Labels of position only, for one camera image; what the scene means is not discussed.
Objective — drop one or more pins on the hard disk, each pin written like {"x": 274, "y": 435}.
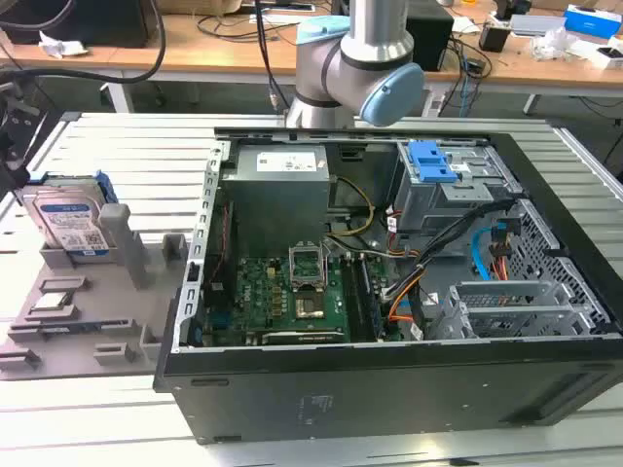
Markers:
{"x": 63, "y": 214}

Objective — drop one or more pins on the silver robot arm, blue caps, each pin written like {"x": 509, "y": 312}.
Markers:
{"x": 340, "y": 63}

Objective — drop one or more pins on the silver disk bay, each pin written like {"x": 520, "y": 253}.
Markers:
{"x": 506, "y": 311}

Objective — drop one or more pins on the crumpled white paper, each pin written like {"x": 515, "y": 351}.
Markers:
{"x": 61, "y": 47}

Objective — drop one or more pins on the large black box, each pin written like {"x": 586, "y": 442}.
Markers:
{"x": 97, "y": 22}

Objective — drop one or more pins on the CPU chip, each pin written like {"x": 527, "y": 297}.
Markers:
{"x": 52, "y": 302}

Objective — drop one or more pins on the grey parts rack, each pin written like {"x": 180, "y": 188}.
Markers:
{"x": 112, "y": 301}

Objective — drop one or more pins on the RAM stick on rack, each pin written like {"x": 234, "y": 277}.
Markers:
{"x": 73, "y": 331}

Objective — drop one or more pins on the wooden desk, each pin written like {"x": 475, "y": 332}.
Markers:
{"x": 219, "y": 63}

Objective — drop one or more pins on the grey power supply unit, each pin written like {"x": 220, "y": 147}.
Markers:
{"x": 277, "y": 194}

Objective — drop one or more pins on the green motherboard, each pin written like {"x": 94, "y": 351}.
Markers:
{"x": 263, "y": 297}

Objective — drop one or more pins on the CPU socket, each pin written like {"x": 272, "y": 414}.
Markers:
{"x": 310, "y": 307}

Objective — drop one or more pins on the black graphics card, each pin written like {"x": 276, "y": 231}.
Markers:
{"x": 302, "y": 337}

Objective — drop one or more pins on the RAM stick in slot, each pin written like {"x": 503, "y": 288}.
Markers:
{"x": 371, "y": 301}

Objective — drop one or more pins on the blue plastic drive latch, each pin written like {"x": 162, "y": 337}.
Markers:
{"x": 428, "y": 163}

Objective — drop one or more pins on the black desktop computer tower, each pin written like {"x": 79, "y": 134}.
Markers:
{"x": 430, "y": 39}

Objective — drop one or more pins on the silver drive cage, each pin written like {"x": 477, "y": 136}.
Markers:
{"x": 438, "y": 204}

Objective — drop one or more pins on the black open PC case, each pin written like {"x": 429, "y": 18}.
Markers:
{"x": 389, "y": 389}

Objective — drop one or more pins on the black pen holder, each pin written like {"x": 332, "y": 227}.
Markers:
{"x": 494, "y": 38}

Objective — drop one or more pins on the flat grey box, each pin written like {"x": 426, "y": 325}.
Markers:
{"x": 535, "y": 25}

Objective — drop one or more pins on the blue cardboard box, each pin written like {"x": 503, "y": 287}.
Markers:
{"x": 591, "y": 19}

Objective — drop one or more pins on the white box with black item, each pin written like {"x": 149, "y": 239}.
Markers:
{"x": 601, "y": 54}

